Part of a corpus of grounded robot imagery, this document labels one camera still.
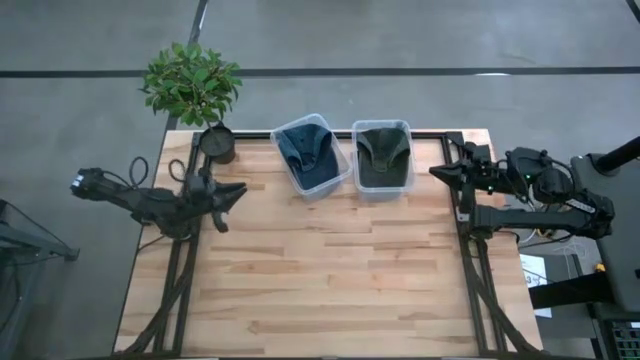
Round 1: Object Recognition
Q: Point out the white printed paper sheet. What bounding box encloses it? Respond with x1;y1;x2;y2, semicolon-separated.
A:
518;253;554;319

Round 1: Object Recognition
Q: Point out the black round pole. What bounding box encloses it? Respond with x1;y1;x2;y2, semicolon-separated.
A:
593;135;640;175

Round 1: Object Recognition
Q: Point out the black flat bar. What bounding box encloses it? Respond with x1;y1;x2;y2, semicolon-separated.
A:
528;272;619;310

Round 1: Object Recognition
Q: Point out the grey metal side table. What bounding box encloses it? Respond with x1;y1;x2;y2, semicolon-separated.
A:
0;198;81;360

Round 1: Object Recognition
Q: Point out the dark green baseball cap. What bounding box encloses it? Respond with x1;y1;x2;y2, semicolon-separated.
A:
355;127;412;189

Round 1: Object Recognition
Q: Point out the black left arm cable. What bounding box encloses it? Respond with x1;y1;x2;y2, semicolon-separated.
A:
102;156;201;190

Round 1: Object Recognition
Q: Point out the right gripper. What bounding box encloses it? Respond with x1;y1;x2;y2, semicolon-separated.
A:
428;143;509;195

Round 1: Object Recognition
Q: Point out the dark blue baseball cap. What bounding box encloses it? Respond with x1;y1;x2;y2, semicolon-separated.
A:
276;123;342;192

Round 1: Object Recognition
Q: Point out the small display screen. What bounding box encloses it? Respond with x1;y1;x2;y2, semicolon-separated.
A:
610;319;640;360

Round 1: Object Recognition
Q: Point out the green plant in black pot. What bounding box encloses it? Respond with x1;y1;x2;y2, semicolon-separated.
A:
139;42;244;165

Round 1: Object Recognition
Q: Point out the clear plastic storage bin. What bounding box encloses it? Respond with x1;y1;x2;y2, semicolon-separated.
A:
351;118;416;194
269;112;354;197

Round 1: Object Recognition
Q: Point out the large grey flat panel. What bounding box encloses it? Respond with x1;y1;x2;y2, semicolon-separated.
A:
571;152;640;314

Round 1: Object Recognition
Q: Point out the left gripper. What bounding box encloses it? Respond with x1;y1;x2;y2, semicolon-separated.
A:
185;167;249;235

